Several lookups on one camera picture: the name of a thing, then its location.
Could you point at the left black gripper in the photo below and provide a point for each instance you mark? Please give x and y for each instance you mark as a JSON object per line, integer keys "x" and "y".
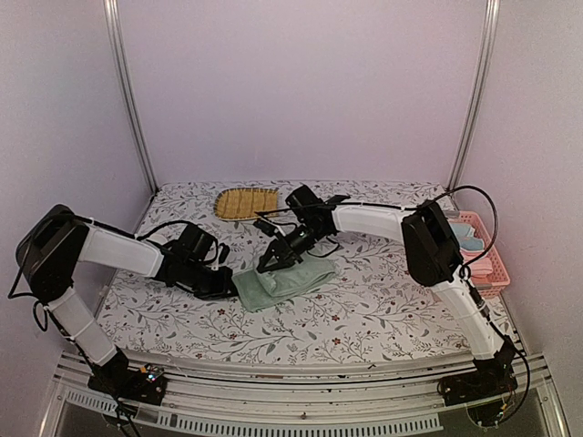
{"x": 222, "y": 290}

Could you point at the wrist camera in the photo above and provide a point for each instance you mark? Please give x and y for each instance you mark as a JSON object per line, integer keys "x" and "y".
{"x": 221, "y": 254}
{"x": 268, "y": 228}

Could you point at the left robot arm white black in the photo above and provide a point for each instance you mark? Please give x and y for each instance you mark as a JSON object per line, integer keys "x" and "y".
{"x": 48, "y": 255}

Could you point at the light green towel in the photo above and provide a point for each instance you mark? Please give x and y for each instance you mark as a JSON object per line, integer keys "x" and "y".
{"x": 260, "y": 291}

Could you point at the right aluminium frame post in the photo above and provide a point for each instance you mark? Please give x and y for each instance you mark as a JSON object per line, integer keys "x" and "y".
{"x": 485, "y": 54}

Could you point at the blue rolled towel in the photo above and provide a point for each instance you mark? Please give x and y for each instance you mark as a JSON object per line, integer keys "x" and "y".
{"x": 466, "y": 236}

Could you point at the pink plastic basket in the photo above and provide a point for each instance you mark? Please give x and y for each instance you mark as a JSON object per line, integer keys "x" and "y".
{"x": 491, "y": 286}

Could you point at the left aluminium frame post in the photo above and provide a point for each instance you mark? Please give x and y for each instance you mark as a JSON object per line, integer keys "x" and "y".
{"x": 116, "y": 41}

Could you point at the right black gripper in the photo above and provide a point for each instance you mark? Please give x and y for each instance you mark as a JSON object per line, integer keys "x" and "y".
{"x": 283, "y": 256}

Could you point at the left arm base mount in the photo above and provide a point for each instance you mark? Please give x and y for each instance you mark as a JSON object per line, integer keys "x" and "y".
{"x": 146, "y": 385}

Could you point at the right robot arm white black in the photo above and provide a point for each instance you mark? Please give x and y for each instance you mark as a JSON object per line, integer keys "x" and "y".
{"x": 433, "y": 259}

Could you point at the aluminium front rail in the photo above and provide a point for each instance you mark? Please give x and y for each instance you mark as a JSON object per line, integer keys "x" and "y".
{"x": 398, "y": 398}

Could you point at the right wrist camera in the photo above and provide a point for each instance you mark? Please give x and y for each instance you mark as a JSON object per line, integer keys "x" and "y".
{"x": 268, "y": 228}

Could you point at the pink towel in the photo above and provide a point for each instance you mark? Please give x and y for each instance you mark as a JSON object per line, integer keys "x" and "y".
{"x": 479, "y": 268}

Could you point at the woven bamboo tray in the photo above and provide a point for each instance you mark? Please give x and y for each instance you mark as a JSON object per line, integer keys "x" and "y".
{"x": 238, "y": 204}

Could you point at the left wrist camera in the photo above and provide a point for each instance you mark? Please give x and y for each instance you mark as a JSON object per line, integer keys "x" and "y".
{"x": 221, "y": 254}

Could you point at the aluminium frame post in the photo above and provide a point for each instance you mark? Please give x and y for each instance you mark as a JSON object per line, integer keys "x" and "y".
{"x": 485, "y": 54}
{"x": 116, "y": 41}

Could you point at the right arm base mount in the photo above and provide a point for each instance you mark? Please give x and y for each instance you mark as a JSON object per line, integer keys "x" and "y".
{"x": 475, "y": 386}

